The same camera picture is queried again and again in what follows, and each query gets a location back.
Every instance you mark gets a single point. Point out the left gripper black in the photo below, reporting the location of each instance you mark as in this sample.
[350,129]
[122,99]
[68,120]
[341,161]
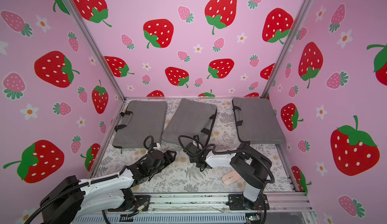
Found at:
[171,159]

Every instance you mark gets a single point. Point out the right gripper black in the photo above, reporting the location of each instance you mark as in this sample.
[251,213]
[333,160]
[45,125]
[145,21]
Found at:
[195,153]

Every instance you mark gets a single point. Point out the grey laptop bag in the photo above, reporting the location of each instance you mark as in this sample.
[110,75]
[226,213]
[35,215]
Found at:
[191,119]
[256,122]
[140,120]

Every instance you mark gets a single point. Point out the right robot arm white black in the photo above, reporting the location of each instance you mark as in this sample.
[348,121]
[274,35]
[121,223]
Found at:
[251,165]

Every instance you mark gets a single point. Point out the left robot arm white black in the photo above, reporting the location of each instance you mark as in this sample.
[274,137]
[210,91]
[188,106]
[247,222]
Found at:
[74,198]

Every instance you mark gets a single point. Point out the pink computer mouse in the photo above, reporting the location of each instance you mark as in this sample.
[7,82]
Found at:
[231,177]

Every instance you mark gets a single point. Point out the floral patterned table mat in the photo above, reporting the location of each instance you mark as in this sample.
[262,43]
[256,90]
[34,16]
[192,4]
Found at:
[183,176]

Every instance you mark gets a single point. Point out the white ribbed vent strip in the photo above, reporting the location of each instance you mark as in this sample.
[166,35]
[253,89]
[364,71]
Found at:
[200,218]

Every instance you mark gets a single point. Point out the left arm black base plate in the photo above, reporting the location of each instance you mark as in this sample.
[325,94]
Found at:
[133,203]

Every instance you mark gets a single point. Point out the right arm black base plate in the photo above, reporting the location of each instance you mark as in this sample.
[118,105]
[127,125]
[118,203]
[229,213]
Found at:
[239,202]

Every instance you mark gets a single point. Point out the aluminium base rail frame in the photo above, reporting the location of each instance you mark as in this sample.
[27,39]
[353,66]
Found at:
[285,208]

